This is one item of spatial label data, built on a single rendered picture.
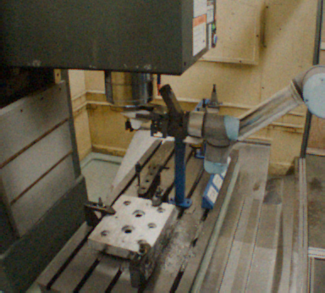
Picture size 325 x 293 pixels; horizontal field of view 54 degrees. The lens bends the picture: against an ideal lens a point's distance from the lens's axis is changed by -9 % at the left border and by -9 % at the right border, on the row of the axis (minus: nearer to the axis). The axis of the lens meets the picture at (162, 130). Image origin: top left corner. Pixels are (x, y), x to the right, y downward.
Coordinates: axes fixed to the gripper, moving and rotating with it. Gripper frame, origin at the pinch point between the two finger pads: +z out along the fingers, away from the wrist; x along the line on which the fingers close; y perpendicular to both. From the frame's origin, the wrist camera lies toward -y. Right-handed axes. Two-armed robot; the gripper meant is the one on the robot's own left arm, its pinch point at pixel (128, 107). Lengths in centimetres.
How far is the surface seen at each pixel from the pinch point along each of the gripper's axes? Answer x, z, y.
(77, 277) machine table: -30, 9, 52
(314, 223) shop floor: 130, -113, 136
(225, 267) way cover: 2, -40, 65
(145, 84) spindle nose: -4.4, -7.2, -10.1
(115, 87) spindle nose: -7.8, 1.1, -9.2
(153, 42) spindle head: -13.5, -11.7, -24.5
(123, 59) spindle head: -12.8, -3.2, -19.1
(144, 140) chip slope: 95, 24, 62
